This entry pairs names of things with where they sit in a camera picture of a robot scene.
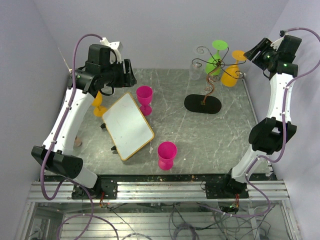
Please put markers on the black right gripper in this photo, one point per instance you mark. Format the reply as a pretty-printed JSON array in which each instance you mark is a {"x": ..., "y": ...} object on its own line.
[{"x": 264, "y": 45}]

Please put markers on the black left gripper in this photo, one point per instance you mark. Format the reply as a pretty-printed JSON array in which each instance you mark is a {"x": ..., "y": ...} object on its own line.
[{"x": 127, "y": 80}]

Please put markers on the pink wine glass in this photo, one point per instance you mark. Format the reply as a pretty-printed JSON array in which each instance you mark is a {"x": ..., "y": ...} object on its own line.
[
  {"x": 144, "y": 96},
  {"x": 167, "y": 152}
]

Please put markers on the orange wine glass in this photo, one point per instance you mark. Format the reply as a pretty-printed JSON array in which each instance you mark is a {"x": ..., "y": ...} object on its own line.
[
  {"x": 98, "y": 110},
  {"x": 231, "y": 75}
]

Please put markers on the pink wine glass front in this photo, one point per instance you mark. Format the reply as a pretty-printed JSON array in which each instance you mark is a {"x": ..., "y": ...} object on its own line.
[{"x": 167, "y": 152}]

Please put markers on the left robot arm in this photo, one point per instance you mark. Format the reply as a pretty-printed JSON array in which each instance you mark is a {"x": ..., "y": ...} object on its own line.
[{"x": 104, "y": 67}]

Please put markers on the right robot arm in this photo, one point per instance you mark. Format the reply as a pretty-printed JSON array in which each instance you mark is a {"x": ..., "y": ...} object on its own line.
[{"x": 272, "y": 133}]

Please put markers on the green wine glass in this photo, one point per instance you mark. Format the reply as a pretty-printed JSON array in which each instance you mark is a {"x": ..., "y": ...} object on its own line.
[{"x": 218, "y": 45}]

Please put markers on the yellow-framed whiteboard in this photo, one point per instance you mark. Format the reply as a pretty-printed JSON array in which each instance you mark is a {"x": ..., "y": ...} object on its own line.
[{"x": 127, "y": 126}]

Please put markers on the pink-capped bottle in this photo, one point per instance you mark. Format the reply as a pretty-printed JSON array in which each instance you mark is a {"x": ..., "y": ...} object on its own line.
[{"x": 77, "y": 142}]

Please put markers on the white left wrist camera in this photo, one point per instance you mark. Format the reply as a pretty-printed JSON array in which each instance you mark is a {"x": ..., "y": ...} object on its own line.
[{"x": 116, "y": 46}]

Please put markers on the copper wire glass rack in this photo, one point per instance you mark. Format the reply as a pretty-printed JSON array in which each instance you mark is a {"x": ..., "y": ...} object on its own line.
[{"x": 208, "y": 104}]

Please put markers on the aluminium mounting rail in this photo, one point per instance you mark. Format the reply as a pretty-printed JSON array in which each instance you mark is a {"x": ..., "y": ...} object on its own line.
[{"x": 139, "y": 192}]

